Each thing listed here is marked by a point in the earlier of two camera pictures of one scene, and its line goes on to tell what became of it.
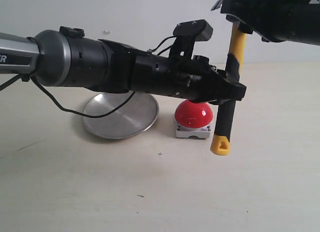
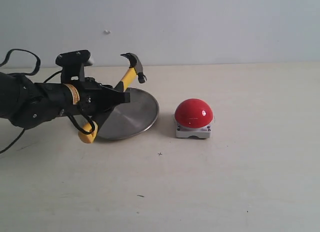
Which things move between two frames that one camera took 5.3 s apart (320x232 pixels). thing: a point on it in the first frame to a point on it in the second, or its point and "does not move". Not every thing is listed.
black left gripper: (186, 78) to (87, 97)
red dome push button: (193, 119) does not move
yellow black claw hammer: (221, 142) to (88, 131)
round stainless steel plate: (132, 118) does not move
